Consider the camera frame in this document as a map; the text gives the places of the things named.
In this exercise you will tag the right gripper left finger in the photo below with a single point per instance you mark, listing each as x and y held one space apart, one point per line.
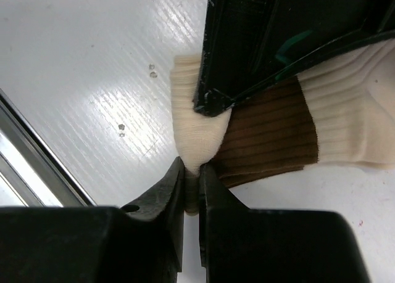
139 242

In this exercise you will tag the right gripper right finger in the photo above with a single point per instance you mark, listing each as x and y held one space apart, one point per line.
240 244

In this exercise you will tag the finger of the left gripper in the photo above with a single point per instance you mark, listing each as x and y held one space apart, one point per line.
251 45

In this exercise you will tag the beige brown striped sock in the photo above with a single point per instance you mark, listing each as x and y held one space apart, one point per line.
339 112

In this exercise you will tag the aluminium front rail frame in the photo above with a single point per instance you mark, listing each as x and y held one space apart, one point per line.
31 175

